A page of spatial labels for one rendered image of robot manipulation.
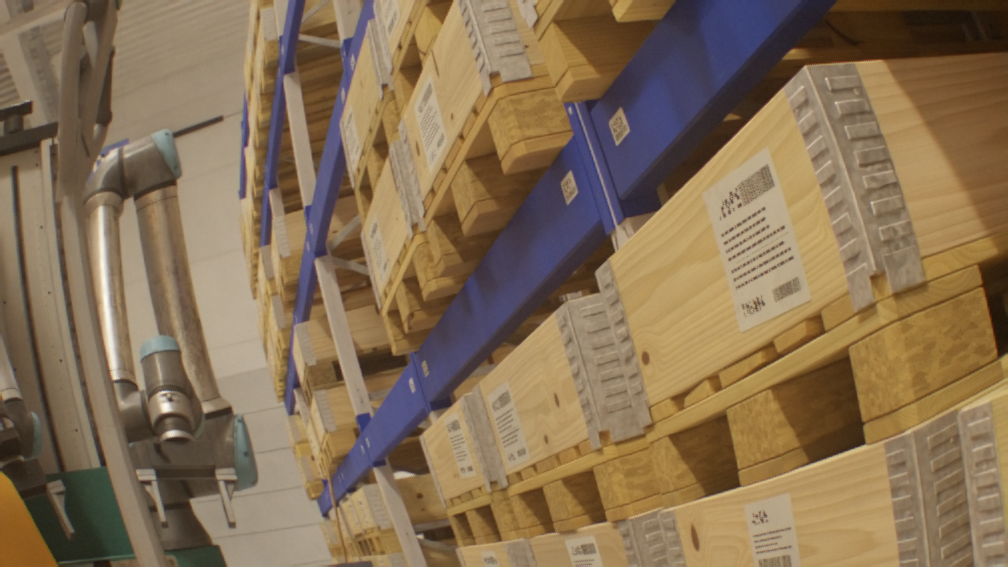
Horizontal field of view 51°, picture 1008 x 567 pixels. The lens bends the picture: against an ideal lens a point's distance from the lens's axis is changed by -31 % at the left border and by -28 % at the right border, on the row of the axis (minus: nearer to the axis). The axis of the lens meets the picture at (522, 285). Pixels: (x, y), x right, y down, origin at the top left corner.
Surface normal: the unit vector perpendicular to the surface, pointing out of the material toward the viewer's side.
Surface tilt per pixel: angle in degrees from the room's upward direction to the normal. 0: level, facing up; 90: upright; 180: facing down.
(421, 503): 90
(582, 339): 90
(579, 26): 90
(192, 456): 66
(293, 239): 90
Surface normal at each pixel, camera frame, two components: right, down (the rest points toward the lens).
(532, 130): 0.19, -0.22
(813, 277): -0.94, 0.23
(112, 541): 0.47, -0.28
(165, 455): 0.23, -0.61
